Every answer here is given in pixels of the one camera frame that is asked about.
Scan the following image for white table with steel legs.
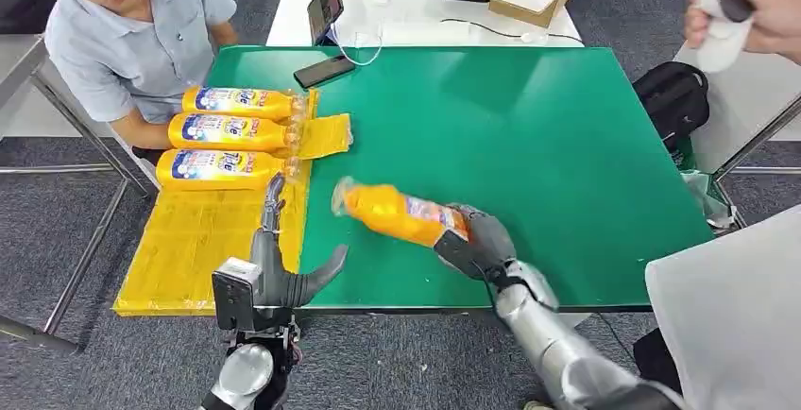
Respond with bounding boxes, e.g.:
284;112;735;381
673;38;801;230

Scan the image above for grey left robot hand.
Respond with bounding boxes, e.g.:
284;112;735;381
249;172;349;310

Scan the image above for black backpack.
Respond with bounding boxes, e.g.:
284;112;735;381
632;61;711;155

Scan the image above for seated person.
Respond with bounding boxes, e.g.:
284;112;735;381
22;0;240;167

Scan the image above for yellow plastic sheet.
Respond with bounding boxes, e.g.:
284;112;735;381
112;88;355;319

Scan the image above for handheld controller white and black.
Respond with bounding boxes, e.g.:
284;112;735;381
694;0;757;75

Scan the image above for black cable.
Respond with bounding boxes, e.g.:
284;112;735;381
439;17;585;44

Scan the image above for orange drink bottle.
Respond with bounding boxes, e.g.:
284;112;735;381
181;86;308;122
155;148;300;193
332;175;470;248
167;112;305;153

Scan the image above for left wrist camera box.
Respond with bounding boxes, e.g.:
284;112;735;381
211;258;263;333

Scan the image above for white cable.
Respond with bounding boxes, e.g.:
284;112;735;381
328;22;384;68

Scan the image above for green table mat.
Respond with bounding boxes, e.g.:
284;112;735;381
205;45;716;314

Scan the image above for black smartphone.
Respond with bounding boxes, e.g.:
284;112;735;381
293;54;357;90

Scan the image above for black cushion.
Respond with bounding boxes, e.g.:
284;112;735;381
0;0;58;36

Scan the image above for pale green plastic bag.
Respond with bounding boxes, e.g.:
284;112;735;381
680;169;737;231

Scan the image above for person's hand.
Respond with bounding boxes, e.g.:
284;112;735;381
683;0;801;65

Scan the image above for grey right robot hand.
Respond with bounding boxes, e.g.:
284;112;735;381
445;203;519;282

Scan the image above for steel frame table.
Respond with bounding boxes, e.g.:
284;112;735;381
0;0;161;355

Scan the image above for standing person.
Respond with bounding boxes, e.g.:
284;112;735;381
632;205;801;410

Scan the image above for black tablet on stand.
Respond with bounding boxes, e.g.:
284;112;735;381
306;0;346;47

